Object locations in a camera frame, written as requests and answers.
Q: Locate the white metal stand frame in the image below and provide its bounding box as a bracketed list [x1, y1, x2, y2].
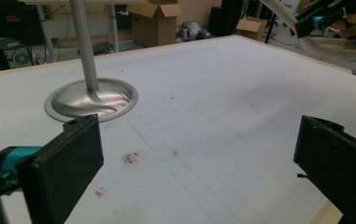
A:
[20, 0, 121, 63]

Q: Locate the black tripod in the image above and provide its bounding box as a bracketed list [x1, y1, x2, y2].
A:
[263, 12, 277, 45]

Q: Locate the flat black floor device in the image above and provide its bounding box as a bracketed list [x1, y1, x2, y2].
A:
[93, 41, 115, 56]

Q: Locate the large open cardboard box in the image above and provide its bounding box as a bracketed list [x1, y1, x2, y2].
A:
[124, 0, 183, 49]

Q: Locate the small cardboard box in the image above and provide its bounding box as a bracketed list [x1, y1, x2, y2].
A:
[235, 16, 269, 42]

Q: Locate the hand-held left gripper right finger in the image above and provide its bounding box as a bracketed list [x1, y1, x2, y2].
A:
[292, 115, 356, 224]

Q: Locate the grey rounded appliance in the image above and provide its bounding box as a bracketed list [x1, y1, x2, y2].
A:
[176, 20, 213, 42]

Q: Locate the black computer tower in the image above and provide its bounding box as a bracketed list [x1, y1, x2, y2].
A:
[0, 36, 36, 72]

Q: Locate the beige skimmer spoon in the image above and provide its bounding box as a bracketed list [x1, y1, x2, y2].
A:
[259, 0, 356, 61]

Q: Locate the silver metal utensil stand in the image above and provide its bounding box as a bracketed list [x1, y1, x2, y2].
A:
[44, 0, 139, 123]

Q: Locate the white grid mat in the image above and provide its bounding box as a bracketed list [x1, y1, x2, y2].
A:
[0, 35, 356, 224]

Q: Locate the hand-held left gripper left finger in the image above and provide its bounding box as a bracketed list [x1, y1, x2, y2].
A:
[0, 114, 105, 224]

